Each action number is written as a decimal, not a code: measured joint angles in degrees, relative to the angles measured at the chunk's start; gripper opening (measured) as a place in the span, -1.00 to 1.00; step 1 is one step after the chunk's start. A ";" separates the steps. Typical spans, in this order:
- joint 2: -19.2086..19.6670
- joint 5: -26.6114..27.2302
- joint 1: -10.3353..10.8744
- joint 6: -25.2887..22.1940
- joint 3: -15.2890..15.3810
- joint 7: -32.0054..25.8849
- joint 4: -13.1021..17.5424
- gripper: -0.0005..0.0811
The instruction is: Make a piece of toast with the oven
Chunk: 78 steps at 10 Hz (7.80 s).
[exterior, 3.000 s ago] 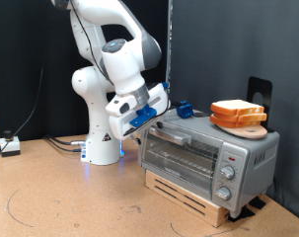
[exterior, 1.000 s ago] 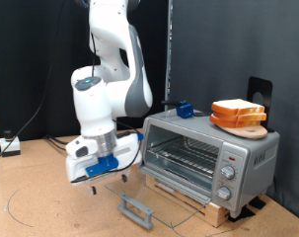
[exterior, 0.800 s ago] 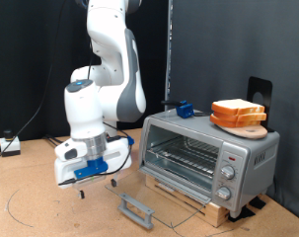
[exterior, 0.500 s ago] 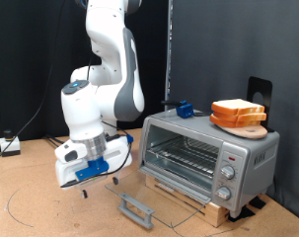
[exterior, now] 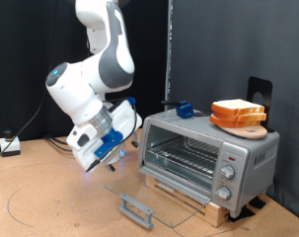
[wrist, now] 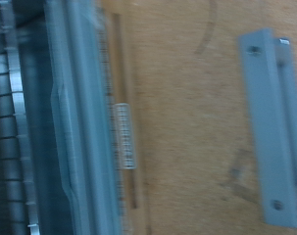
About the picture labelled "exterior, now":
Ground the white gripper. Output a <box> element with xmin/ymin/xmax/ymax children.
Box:
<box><xmin>65</xmin><ymin>99</ymin><xmax>143</xmax><ymax>173</ymax></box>

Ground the blue spatula grip block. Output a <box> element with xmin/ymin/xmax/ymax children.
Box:
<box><xmin>176</xmin><ymin>100</ymin><xmax>195</xmax><ymax>119</ymax></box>

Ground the white bread slice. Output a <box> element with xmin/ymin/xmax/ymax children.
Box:
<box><xmin>213</xmin><ymin>112</ymin><xmax>268</xmax><ymax>123</ymax></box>
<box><xmin>209</xmin><ymin>114</ymin><xmax>262</xmax><ymax>128</ymax></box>
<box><xmin>210</xmin><ymin>99</ymin><xmax>265</xmax><ymax>117</ymax></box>

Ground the metal oven rack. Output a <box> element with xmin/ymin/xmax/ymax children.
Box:
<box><xmin>147</xmin><ymin>136</ymin><xmax>220</xmax><ymax>177</ymax></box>

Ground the silver oven knob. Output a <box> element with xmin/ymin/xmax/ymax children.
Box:
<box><xmin>215</xmin><ymin>186</ymin><xmax>232</xmax><ymax>201</ymax></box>
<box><xmin>220</xmin><ymin>165</ymin><xmax>236</xmax><ymax>181</ymax></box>

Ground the silver toaster oven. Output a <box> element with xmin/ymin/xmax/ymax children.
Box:
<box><xmin>137</xmin><ymin>108</ymin><xmax>281</xmax><ymax>219</ymax></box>

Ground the slotted wooden block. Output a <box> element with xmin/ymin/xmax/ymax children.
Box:
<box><xmin>144</xmin><ymin>174</ymin><xmax>231</xmax><ymax>228</ymax></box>

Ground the white emergency stop box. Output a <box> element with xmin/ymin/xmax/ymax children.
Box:
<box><xmin>0</xmin><ymin>129</ymin><xmax>22</xmax><ymax>157</ymax></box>

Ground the vertical metal pole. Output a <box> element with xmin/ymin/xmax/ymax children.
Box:
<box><xmin>164</xmin><ymin>0</ymin><xmax>175</xmax><ymax>112</ymax></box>

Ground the round wooden cutting board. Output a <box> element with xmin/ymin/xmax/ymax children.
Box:
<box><xmin>217</xmin><ymin>122</ymin><xmax>269</xmax><ymax>140</ymax></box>

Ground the black foam pad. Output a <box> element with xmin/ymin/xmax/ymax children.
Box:
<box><xmin>227</xmin><ymin>205</ymin><xmax>257</xmax><ymax>223</ymax></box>
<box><xmin>249</xmin><ymin>195</ymin><xmax>267</xmax><ymax>210</ymax></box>

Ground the black metal bookend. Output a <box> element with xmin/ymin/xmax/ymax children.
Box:
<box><xmin>247</xmin><ymin>76</ymin><xmax>276</xmax><ymax>133</ymax></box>

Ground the blue cable bracket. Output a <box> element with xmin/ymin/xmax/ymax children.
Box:
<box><xmin>94</xmin><ymin>127</ymin><xmax>124</xmax><ymax>159</ymax></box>

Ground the black camera cable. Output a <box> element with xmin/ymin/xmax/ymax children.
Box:
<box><xmin>85</xmin><ymin>98</ymin><xmax>139</xmax><ymax>173</ymax></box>

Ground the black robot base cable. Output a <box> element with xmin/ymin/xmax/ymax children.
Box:
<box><xmin>44</xmin><ymin>134</ymin><xmax>71</xmax><ymax>146</ymax></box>
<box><xmin>47</xmin><ymin>138</ymin><xmax>73</xmax><ymax>153</ymax></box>

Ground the long black hanging cable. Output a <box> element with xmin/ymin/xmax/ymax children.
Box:
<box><xmin>0</xmin><ymin>0</ymin><xmax>59</xmax><ymax>174</ymax></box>

